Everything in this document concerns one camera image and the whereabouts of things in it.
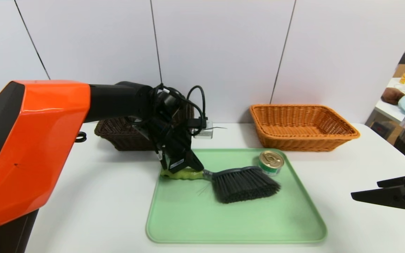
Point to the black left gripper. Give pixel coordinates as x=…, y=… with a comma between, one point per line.
x=177, y=162

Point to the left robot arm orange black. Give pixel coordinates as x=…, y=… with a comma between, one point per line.
x=47, y=140

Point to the dark brown wicker basket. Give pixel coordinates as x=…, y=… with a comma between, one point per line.
x=118, y=135

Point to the orange wicker basket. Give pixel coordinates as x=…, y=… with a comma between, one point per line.
x=294, y=142

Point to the light green plastic tray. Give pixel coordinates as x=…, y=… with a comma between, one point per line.
x=223, y=225

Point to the gold lid tin can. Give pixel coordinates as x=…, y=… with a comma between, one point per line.
x=271, y=160

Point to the brown round object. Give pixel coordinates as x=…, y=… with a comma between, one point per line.
x=392, y=96

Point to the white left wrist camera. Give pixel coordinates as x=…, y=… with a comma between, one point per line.
x=206, y=133

